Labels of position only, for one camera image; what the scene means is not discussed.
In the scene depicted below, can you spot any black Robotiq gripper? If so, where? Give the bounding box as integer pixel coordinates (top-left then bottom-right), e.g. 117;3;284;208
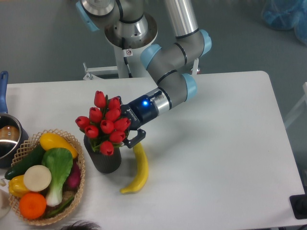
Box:
112;95;158;149

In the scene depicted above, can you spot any red tulip bouquet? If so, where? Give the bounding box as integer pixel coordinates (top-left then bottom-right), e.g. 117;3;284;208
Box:
75;91;130;156

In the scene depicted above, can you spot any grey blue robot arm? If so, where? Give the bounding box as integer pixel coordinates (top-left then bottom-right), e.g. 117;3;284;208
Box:
76;0;212;148

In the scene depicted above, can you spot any dark grey ribbed vase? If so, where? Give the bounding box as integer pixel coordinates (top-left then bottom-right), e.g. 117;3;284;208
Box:
83;136;121;174

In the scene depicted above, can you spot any yellow plastic banana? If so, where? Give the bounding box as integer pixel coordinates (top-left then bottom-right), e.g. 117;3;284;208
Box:
120;143;149;194

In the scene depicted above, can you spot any green bok choy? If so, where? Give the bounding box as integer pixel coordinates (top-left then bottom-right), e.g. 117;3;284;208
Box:
42;148;73;207

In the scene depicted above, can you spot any yellow squash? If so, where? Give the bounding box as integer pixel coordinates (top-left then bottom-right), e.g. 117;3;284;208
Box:
39;133;78;159

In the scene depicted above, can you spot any purple red onion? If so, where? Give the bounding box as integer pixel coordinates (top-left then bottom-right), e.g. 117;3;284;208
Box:
66;161;81;189

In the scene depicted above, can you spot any woven wicker basket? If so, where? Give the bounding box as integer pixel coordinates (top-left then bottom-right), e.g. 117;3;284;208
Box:
8;128;86;226

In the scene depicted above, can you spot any dark green cucumber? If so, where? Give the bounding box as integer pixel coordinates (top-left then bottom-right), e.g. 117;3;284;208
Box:
4;144;46;180

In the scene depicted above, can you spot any white round radish slice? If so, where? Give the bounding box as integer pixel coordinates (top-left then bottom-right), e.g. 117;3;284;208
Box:
24;165;52;192

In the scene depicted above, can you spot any dark haired head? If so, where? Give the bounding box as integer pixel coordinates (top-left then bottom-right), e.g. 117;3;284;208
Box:
60;221;101;230

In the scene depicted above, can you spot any green chili pepper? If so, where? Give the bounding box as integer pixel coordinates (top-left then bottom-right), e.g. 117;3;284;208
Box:
44;196;74;219

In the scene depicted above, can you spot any orange fruit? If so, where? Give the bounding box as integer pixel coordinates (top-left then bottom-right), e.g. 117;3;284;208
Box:
19;192;47;219

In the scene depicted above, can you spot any yellow bell pepper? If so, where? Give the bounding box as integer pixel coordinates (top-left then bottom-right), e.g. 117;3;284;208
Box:
9;175;30;198

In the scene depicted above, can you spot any garlic clove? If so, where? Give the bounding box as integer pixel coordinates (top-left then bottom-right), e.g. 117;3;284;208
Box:
0;179;6;187

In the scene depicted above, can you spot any blue plastic bag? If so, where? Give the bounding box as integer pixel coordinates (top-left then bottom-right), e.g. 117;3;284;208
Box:
261;0;307;44

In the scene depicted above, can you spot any black device at table edge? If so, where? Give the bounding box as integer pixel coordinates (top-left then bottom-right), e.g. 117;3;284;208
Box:
289;194;307;219

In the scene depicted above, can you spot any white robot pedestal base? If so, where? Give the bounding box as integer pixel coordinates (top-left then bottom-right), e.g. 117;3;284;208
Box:
83;13;201;81

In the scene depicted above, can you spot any blue handled saucepan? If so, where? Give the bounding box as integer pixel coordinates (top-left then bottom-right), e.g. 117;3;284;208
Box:
0;71;29;169

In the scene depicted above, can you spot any white frame at right edge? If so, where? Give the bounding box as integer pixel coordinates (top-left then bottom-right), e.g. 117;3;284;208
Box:
284;82;307;129

